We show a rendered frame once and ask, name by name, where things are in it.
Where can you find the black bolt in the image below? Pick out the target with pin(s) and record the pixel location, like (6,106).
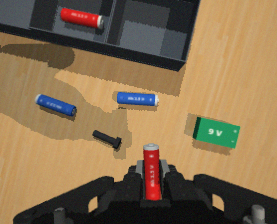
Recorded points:
(115,142)

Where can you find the red aa battery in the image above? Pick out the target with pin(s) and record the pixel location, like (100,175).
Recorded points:
(152,179)
(82,18)

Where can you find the dark grey three-compartment bin rack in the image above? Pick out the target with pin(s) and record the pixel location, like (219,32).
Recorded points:
(163,27)

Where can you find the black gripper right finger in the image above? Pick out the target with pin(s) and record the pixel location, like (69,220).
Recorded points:
(240,204)

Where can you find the green 9v battery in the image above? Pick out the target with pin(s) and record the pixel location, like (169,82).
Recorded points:
(216,132)

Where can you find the blue battery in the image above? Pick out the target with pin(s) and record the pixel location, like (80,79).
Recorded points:
(56,105)
(137,99)

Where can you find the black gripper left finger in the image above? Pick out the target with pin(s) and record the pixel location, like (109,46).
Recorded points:
(72,207)

